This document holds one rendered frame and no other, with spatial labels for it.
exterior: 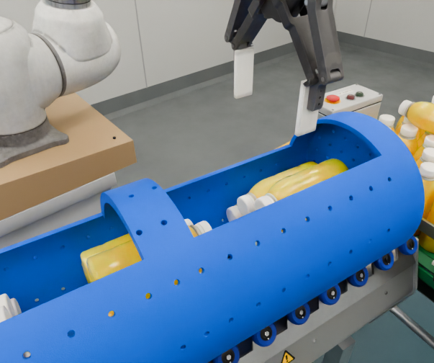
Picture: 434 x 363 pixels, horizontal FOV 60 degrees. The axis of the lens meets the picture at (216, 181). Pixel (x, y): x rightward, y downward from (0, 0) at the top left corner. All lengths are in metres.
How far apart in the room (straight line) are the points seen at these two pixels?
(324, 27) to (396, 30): 4.91
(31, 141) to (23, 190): 0.12
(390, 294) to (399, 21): 4.61
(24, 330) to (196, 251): 0.19
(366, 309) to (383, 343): 1.05
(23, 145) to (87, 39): 0.28
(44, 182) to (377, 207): 0.68
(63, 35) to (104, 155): 0.28
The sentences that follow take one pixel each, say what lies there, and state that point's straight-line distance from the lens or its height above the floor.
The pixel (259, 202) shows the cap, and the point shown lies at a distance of 0.61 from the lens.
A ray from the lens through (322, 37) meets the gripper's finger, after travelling 0.42.
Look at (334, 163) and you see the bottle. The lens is 0.69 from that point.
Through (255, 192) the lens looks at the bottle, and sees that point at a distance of 0.68.
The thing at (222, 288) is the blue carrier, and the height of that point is 1.16.
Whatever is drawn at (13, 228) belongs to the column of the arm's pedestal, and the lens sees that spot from 0.95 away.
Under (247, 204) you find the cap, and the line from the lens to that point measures 0.66.
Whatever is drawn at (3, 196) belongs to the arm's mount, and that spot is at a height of 1.05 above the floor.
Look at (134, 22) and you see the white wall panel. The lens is 3.59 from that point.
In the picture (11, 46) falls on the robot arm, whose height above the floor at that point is 1.32.
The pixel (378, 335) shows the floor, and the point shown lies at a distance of 1.92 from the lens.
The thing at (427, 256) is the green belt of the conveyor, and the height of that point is 0.90.
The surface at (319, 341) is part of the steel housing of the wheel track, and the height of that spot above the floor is 0.87.
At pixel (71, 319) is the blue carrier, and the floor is 1.20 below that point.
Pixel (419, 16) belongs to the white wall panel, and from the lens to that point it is 5.21.
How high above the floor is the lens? 1.53
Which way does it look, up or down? 36 degrees down
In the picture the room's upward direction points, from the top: 1 degrees counter-clockwise
